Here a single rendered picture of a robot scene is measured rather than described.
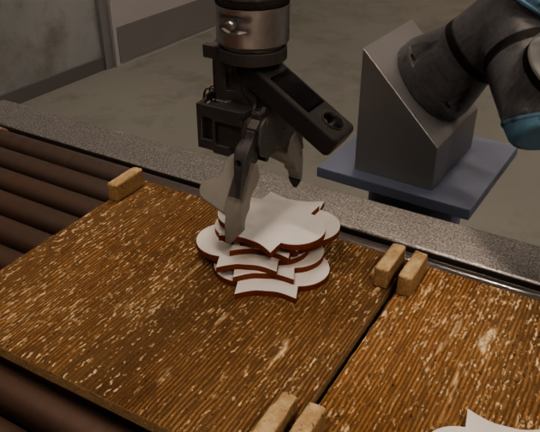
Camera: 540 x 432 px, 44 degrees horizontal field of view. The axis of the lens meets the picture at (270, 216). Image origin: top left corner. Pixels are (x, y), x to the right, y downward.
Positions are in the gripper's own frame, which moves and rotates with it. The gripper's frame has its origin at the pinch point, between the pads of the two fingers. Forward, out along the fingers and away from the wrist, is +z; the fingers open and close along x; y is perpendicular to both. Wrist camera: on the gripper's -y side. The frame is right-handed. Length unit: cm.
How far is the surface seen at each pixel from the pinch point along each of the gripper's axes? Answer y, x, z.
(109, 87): 234, -213, 99
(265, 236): -1.4, 3.3, 0.5
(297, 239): -4.8, 2.1, 0.5
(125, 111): 202, -190, 99
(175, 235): 12.5, 2.4, 5.6
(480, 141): -10, -59, 12
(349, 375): -16.8, 13.3, 5.5
